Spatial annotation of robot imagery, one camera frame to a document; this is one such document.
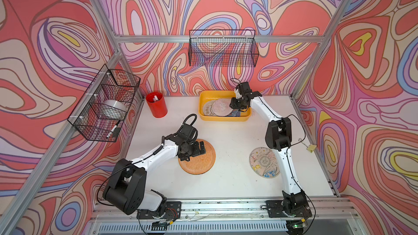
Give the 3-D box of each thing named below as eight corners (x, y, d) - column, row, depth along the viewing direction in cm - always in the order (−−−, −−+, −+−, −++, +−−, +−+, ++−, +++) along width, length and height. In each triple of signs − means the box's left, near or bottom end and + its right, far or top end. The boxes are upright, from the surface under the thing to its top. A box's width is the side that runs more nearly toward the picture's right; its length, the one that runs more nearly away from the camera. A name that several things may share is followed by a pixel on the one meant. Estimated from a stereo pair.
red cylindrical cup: (150, 118, 110) (143, 104, 99) (153, 105, 118) (148, 91, 107) (166, 118, 110) (161, 104, 99) (169, 105, 118) (165, 91, 107)
